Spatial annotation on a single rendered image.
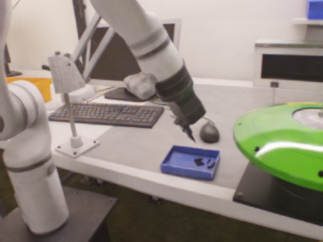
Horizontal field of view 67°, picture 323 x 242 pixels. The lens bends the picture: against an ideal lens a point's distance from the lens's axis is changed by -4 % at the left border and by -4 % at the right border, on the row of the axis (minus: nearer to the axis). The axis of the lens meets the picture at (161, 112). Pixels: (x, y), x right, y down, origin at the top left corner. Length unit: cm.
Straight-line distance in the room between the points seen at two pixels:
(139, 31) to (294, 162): 30
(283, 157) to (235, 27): 106
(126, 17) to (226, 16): 104
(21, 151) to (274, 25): 120
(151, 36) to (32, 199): 40
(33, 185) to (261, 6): 121
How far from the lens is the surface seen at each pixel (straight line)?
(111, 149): 76
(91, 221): 64
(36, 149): 54
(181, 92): 47
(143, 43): 42
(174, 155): 69
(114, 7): 40
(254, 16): 139
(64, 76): 71
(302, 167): 41
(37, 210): 60
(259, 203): 55
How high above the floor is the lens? 128
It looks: 22 degrees down
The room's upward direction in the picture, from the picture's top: 4 degrees counter-clockwise
